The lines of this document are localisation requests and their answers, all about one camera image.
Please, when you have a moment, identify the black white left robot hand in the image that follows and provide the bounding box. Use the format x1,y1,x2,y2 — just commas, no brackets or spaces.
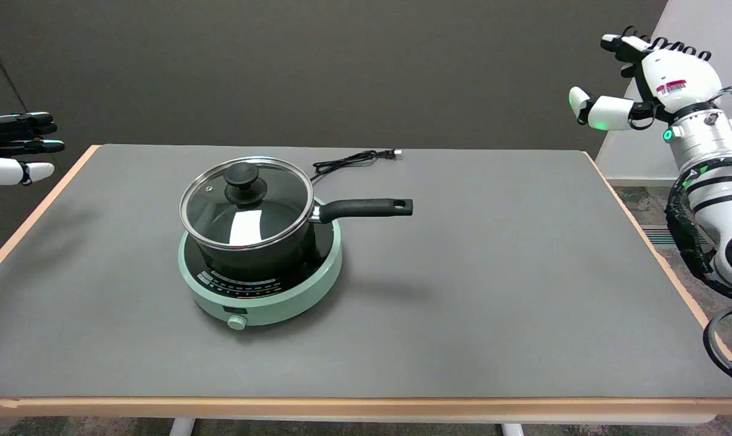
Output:
0,112,65,187

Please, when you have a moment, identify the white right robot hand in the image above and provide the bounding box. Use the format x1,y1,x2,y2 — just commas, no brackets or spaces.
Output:
569,25,724,131

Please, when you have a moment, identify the glass pot lid black knob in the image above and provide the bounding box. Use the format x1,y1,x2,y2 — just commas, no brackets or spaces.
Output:
179,156,314,251

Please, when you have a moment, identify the white partition panel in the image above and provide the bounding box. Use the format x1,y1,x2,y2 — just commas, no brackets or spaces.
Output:
595,0,732,187

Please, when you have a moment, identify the striped floor grille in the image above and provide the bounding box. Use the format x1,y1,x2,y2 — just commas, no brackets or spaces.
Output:
642,225,712,248

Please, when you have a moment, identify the grey table mat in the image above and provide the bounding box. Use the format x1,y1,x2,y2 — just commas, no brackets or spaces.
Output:
0,144,732,399

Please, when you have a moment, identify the mint green induction cooker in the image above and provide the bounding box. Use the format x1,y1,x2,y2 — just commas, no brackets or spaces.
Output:
178,197,344,331

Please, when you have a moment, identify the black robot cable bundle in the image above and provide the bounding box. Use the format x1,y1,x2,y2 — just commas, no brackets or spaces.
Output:
665,85,732,388

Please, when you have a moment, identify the black power cord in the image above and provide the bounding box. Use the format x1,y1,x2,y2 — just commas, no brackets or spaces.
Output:
308,148,402,182

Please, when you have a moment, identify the black saucepan with handle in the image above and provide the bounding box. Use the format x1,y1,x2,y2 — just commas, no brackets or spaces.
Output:
181,197,414,282

